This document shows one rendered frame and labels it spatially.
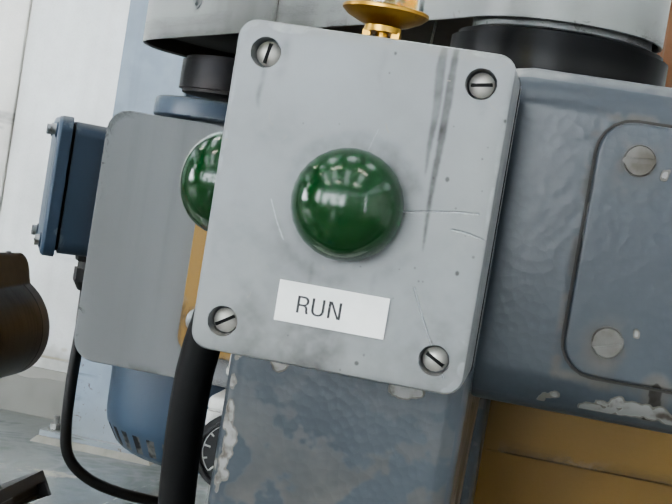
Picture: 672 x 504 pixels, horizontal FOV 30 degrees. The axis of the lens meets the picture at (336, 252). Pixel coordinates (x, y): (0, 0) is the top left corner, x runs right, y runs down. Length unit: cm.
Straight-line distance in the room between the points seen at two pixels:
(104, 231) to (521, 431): 32
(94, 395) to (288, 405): 512
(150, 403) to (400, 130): 54
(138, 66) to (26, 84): 84
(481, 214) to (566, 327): 6
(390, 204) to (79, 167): 52
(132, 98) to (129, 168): 461
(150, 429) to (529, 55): 45
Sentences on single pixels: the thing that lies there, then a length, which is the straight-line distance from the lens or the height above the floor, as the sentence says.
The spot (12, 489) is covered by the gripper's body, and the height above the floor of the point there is 112.
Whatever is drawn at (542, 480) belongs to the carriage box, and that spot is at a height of 115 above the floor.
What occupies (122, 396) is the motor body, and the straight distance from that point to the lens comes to 87.
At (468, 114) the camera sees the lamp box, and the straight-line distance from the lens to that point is 33.
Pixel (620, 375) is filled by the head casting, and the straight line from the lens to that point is 38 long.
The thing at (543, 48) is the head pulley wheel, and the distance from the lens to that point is 49.
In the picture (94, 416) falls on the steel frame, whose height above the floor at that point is 14.
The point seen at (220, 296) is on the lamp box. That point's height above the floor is 125.
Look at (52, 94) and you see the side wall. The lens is 604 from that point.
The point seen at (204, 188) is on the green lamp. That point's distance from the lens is 35.
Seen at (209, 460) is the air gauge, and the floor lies 115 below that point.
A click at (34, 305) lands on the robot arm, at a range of 69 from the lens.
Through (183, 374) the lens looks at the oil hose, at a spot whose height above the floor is 122.
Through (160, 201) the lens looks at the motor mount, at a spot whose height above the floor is 126.
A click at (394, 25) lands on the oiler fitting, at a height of 134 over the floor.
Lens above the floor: 129
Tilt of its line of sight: 3 degrees down
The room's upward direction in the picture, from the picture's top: 9 degrees clockwise
